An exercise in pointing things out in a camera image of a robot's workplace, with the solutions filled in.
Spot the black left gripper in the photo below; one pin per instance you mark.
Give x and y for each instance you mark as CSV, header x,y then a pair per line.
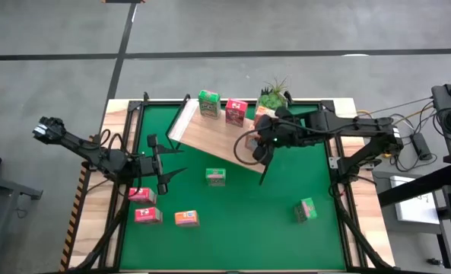
x,y
154,165

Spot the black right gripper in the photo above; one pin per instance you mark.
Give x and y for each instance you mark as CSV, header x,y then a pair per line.
x,y
282,131

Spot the orange Frosted Mini Wheats box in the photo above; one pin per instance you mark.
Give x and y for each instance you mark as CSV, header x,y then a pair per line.
x,y
264,112
187,218
250,141

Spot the red Froot Loops box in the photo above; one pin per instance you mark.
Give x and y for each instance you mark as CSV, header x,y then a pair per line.
x,y
235,112
148,215
143,196

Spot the green Apple Jacks box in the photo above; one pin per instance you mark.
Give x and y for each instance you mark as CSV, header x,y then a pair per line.
x,y
215,177
305,210
210,104

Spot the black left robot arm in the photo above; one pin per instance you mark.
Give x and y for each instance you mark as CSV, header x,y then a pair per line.
x,y
96,156

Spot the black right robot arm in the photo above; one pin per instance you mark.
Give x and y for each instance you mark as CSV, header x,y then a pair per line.
x,y
362,125

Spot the green plant in patterned pot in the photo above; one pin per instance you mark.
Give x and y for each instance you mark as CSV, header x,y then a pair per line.
x,y
271,100

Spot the green table mat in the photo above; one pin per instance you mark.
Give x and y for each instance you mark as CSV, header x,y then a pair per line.
x,y
248,236

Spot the black side desk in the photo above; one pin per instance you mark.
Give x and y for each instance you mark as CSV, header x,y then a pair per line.
x,y
419,186

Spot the black power brick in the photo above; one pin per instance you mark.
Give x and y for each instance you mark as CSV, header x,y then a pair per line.
x,y
421,146

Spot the grey metal desk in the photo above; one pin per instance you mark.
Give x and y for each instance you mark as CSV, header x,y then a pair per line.
x,y
4,186

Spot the grey equipment stand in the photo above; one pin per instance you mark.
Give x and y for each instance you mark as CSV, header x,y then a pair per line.
x,y
447,99

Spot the small black floor object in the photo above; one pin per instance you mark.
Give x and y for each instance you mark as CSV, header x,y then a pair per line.
x,y
434,262

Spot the wooden shelf with black frame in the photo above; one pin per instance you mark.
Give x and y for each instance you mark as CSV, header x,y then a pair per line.
x,y
210,137

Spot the black rig frame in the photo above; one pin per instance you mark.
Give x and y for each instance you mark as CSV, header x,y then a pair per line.
x,y
135,106

